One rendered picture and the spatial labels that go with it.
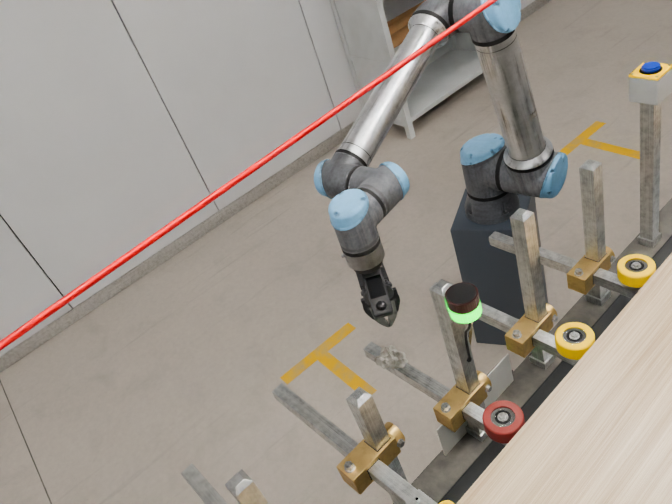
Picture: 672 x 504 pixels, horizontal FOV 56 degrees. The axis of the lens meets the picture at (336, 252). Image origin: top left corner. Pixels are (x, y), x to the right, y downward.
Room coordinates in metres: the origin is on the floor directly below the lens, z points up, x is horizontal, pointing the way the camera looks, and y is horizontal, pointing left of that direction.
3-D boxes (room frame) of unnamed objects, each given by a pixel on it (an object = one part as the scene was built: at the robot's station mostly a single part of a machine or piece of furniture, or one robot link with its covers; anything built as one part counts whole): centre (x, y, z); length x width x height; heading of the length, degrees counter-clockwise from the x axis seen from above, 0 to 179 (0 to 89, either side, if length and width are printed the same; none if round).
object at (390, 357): (1.03, -0.03, 0.87); 0.09 x 0.07 x 0.02; 29
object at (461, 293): (0.83, -0.19, 1.07); 0.06 x 0.06 x 0.22; 29
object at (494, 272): (1.76, -0.58, 0.30); 0.25 x 0.25 x 0.60; 55
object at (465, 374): (0.87, -0.16, 0.93); 0.04 x 0.04 x 0.48; 29
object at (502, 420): (0.74, -0.19, 0.85); 0.08 x 0.08 x 0.11
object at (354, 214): (1.14, -0.06, 1.19); 0.10 x 0.09 x 0.12; 128
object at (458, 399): (0.86, -0.14, 0.85); 0.14 x 0.06 x 0.05; 119
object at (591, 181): (1.11, -0.60, 0.89); 0.04 x 0.04 x 0.48; 29
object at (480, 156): (1.76, -0.58, 0.79); 0.17 x 0.15 x 0.18; 38
